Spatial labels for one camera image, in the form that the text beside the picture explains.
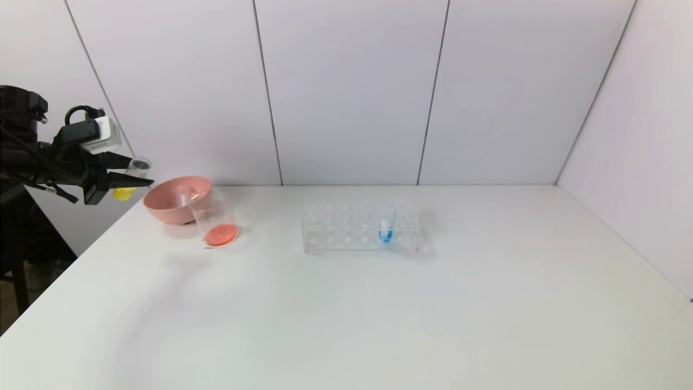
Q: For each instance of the clear glass beaker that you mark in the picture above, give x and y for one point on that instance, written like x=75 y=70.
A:
x=221 y=233

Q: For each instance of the test tube with yellow pigment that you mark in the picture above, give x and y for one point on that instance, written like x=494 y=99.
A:
x=135 y=169

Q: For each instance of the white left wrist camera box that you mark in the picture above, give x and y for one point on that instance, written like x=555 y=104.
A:
x=103 y=135

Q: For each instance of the black furniture frame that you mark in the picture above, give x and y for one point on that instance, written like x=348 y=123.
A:
x=21 y=254

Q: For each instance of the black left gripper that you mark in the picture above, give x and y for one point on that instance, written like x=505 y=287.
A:
x=96 y=182

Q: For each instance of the test tube with blue pigment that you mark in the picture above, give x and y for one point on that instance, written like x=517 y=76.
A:
x=385 y=233

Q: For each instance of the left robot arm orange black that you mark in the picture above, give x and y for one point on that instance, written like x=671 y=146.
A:
x=21 y=146

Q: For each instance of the test tube with red pigment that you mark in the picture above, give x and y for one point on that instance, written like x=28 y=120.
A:
x=184 y=196

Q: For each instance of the pink bowl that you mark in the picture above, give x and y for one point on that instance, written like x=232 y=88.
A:
x=168 y=206

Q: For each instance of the clear acrylic test tube rack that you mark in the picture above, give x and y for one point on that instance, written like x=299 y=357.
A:
x=346 y=235

